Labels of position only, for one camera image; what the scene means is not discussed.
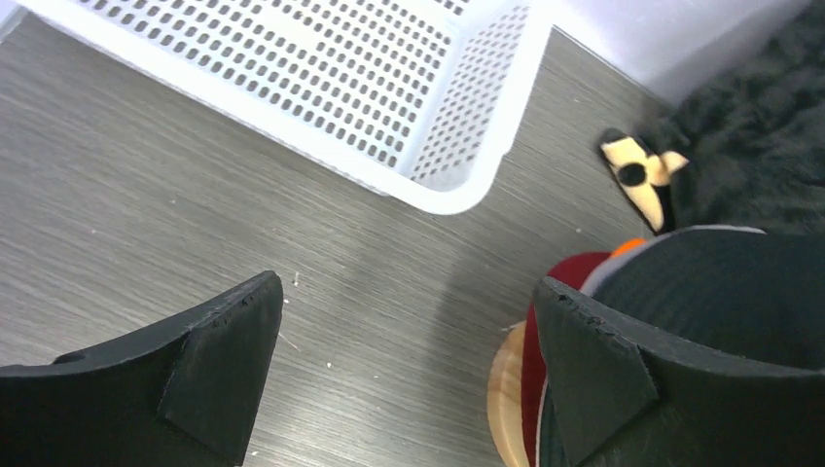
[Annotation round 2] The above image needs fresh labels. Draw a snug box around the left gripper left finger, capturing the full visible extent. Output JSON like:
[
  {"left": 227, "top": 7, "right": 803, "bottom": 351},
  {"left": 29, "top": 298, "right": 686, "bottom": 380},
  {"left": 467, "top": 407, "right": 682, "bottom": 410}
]
[{"left": 1, "top": 270, "right": 283, "bottom": 466}]

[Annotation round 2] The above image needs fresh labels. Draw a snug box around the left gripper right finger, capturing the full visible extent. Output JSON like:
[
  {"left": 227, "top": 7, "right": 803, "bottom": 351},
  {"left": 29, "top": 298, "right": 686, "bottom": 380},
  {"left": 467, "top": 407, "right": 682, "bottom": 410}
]
[{"left": 533, "top": 277, "right": 824, "bottom": 466}]

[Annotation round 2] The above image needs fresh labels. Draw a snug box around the wooden hat stand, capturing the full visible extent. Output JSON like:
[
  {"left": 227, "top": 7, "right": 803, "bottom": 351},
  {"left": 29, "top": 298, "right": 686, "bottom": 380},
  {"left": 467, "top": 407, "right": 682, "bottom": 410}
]
[{"left": 486, "top": 321, "right": 529, "bottom": 467}]

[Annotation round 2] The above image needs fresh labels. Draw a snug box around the grey white hat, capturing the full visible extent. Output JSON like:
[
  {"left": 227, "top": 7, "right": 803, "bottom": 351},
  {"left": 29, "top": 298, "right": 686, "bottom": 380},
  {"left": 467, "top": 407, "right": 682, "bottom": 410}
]
[{"left": 579, "top": 225, "right": 766, "bottom": 296}]

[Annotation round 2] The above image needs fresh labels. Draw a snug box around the dark red bucket hat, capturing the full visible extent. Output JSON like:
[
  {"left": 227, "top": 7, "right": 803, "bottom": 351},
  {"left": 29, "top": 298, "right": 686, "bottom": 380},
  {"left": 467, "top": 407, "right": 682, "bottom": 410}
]
[{"left": 520, "top": 251, "right": 611, "bottom": 466}]

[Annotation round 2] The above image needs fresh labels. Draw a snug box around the orange hat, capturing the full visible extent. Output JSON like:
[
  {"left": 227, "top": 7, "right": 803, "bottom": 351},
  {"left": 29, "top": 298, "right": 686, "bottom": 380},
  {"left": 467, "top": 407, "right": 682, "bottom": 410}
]
[{"left": 610, "top": 238, "right": 647, "bottom": 258}]

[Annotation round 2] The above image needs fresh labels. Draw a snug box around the black hat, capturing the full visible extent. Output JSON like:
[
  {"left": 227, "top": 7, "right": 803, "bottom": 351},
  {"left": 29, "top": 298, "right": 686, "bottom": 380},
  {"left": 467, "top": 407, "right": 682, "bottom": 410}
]
[{"left": 534, "top": 228, "right": 825, "bottom": 467}]

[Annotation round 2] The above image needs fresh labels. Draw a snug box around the black floral plush pillow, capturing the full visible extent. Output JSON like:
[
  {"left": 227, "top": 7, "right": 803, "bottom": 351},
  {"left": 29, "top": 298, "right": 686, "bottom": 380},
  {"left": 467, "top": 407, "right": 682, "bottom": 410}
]
[{"left": 597, "top": 1, "right": 824, "bottom": 234}]

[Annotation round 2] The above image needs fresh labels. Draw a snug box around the white plastic basket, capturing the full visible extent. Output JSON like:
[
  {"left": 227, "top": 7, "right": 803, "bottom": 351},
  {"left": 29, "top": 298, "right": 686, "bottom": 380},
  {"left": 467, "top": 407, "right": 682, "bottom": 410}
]
[{"left": 24, "top": 0, "right": 553, "bottom": 215}]

